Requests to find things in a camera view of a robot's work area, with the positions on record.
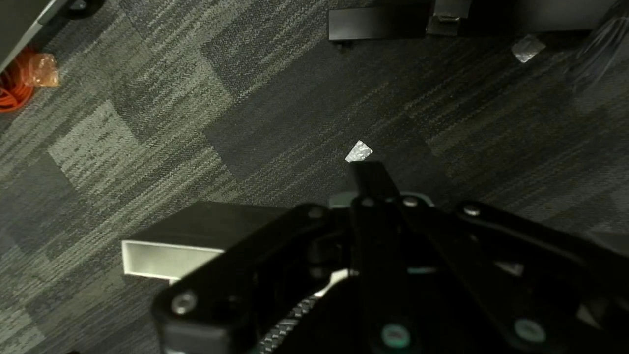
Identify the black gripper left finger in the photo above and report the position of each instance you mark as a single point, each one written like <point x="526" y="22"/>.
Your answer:
<point x="263" y="287"/>

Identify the orange plastic bundle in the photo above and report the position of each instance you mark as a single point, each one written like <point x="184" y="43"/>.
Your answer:
<point x="23" y="79"/>

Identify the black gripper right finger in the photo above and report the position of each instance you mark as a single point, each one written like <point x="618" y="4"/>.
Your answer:
<point x="473" y="281"/>

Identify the white paper scrap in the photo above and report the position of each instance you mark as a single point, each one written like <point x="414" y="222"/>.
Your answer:
<point x="359" y="152"/>
<point x="528" y="47"/>

